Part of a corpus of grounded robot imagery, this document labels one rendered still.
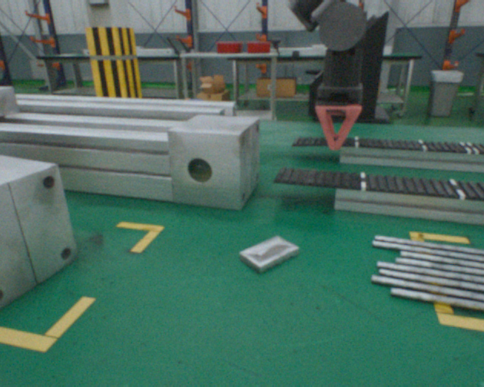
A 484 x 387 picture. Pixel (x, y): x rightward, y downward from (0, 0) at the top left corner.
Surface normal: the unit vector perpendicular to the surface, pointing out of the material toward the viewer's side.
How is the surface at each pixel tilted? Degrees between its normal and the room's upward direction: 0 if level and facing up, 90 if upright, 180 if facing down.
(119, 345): 0
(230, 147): 90
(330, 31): 89
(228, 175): 90
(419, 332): 0
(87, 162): 90
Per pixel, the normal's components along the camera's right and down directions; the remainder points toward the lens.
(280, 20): -0.25, 0.38
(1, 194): 0.92, 0.14
